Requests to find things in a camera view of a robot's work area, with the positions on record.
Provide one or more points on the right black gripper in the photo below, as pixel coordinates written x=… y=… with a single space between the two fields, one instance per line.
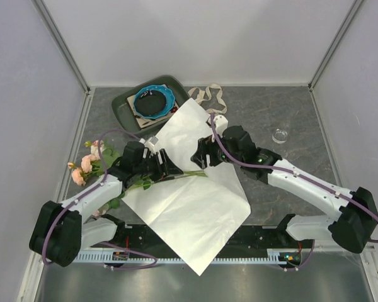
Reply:
x=205 y=147

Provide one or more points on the cream printed ribbon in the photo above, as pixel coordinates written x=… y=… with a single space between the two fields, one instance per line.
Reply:
x=200 y=96

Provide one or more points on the white wrapping paper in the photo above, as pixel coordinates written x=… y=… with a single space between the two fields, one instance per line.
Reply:
x=195 y=216

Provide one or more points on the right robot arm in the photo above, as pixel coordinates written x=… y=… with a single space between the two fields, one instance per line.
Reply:
x=349 y=217

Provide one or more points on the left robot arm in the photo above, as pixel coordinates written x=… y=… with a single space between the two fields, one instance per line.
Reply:
x=62 y=231

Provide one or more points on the grey green plastic tray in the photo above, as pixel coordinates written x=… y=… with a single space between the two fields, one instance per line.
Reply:
x=124 y=114

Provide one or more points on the blue scalloped bowl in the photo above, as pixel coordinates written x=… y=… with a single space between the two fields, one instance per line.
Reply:
x=154 y=102

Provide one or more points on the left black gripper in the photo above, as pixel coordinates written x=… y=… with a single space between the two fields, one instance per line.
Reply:
x=166 y=171

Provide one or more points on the aluminium frame rail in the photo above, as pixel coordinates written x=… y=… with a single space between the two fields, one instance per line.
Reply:
x=47 y=18

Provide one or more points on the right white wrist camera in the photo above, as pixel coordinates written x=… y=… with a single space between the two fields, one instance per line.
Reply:
x=220 y=123

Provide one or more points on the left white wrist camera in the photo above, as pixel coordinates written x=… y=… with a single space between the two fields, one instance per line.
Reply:
x=150 y=143

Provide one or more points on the wooden puzzle board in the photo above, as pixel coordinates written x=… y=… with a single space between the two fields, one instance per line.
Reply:
x=144 y=123

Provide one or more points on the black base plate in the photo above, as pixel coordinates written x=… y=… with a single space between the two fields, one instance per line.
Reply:
x=248 y=241

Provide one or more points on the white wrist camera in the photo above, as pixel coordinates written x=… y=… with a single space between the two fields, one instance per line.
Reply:
x=150 y=143
x=220 y=123

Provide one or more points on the clear glass vase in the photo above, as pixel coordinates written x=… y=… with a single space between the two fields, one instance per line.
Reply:
x=280 y=135

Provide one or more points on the pink artificial flower bouquet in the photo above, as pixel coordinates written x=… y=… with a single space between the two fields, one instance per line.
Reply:
x=91 y=166

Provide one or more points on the slotted cable duct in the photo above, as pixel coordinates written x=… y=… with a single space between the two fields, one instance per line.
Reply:
x=112 y=256

